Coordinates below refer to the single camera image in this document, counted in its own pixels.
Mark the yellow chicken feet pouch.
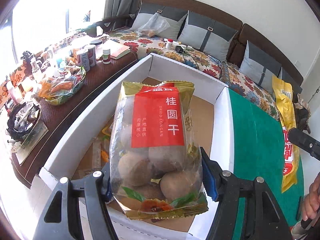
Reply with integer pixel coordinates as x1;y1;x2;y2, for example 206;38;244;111
272;76;300;193

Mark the clear packed sausage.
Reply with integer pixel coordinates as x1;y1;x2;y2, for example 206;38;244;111
100;150;109;163

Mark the dried longan bag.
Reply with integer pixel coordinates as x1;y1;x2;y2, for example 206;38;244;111
110;81;208;220

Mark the long clear snack stick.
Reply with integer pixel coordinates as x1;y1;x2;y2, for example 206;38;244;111
92;138;101;168

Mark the yellow quail egg pack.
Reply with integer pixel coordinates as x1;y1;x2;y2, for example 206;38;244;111
101;126;112;137

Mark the person's right hand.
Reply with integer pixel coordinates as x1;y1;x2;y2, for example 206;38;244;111
302;174;319;221

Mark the black bag pile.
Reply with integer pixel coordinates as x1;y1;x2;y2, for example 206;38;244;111
293;94;311;134

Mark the green table cloth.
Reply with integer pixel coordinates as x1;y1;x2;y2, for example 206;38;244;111
229;90;304;226

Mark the white cardboard box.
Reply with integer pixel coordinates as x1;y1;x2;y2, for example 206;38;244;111
34;54;239;239

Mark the right grey pillow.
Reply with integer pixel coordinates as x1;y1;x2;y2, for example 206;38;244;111
278;67;302;94

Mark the grey pillow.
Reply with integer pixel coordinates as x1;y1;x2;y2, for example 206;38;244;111
178;11;238;61
240;41;281;94
130;3;188;40
278;67;302;94

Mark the black basket of items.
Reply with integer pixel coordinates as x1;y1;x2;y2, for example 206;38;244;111
7;101;41;142

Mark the snack tray bowl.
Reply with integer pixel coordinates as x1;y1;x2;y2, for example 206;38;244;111
36;66;86;106

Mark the tin can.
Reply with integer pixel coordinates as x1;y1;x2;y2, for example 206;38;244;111
75;48;90;72
85;44;97;67

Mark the green label bottle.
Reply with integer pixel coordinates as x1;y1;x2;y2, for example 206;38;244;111
103;49;111;64

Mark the white power strip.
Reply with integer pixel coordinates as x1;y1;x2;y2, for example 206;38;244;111
175;44;194;55

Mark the red book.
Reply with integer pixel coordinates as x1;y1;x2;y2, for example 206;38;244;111
103;40;131;60

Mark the white red-cap bottle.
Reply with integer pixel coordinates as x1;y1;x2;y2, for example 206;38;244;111
165;39;173;49

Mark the left grey pillow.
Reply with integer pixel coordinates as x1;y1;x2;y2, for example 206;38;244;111
130;3;188;40

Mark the clear plastic bag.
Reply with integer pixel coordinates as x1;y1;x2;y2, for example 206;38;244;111
135;13;170;37

